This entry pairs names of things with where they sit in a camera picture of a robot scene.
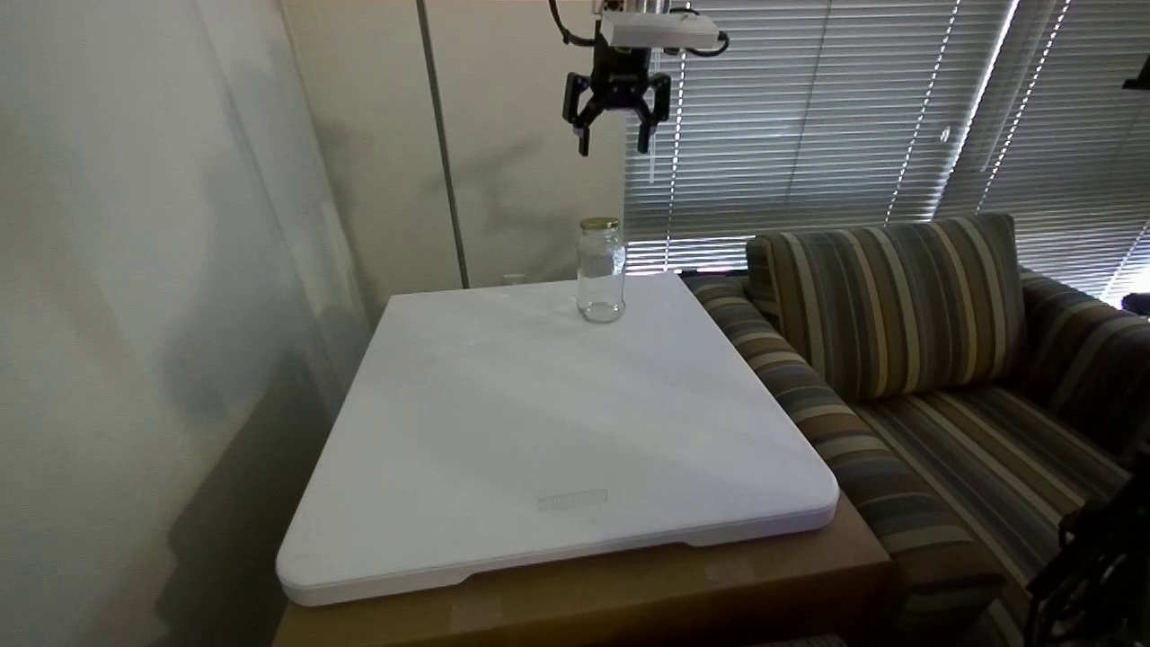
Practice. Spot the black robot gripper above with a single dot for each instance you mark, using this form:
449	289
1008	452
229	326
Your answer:
624	73

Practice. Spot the striped sofa cushion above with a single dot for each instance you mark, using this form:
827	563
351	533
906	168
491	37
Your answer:
891	306

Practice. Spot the gold metal jar lid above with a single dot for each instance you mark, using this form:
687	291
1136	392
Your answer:
600	223

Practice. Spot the white window blinds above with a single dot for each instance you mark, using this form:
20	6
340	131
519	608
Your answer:
837	131

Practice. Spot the clear glass jar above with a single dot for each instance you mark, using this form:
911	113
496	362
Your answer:
600	280

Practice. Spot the black metal stand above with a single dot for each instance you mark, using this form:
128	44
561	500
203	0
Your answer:
1096	563

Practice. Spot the striped sofa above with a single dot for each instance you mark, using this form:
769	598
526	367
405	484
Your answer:
958	453

